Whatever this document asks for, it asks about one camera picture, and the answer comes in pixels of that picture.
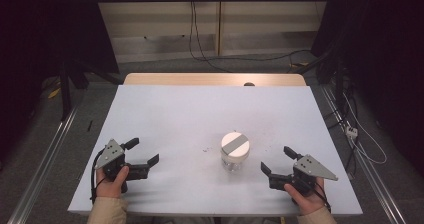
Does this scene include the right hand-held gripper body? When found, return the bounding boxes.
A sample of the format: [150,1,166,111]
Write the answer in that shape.
[268,154,339,197]

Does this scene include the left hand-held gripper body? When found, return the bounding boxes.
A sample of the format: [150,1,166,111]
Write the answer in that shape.
[94,138,150,194]

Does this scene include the clear glass jar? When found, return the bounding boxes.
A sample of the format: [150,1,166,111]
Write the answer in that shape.
[221,152,250,173]

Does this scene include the white lid with grey flap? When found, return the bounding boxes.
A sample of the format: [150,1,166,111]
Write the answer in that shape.
[220,131,251,160]

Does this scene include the person's right hand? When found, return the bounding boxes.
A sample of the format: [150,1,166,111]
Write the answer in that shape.
[283,177,326,216]

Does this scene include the person's left hand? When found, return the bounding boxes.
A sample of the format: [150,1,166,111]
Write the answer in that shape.
[95,165,130,199]

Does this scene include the black metal stand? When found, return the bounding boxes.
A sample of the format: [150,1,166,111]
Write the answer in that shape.
[59,58,124,122]

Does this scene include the yellow floor tape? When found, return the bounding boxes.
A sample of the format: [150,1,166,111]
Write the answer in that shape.
[47,87,62,100]

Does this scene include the light wooden table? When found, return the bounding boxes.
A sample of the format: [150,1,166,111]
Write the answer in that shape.
[123,72,307,87]

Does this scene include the black curtain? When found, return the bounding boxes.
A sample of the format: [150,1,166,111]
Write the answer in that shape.
[310,0,424,168]
[0,0,120,165]

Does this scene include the right hand-held gripper black cable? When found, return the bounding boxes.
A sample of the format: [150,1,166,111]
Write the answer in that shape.
[312,183,332,214]

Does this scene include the hand-held gripper black cable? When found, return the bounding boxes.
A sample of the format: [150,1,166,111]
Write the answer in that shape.
[90,149,105,204]
[312,183,332,214]

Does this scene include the left hand-held gripper black cable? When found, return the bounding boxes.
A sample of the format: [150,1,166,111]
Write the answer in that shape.
[90,149,105,204]

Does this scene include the metal floor rail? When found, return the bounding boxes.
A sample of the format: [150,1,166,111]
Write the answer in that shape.
[7,106,80,224]
[320,85,407,224]

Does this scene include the white floor cable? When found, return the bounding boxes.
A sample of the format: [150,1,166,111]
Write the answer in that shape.
[342,93,388,166]

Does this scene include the black wall cables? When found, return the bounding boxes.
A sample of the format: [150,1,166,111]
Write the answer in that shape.
[188,0,313,74]

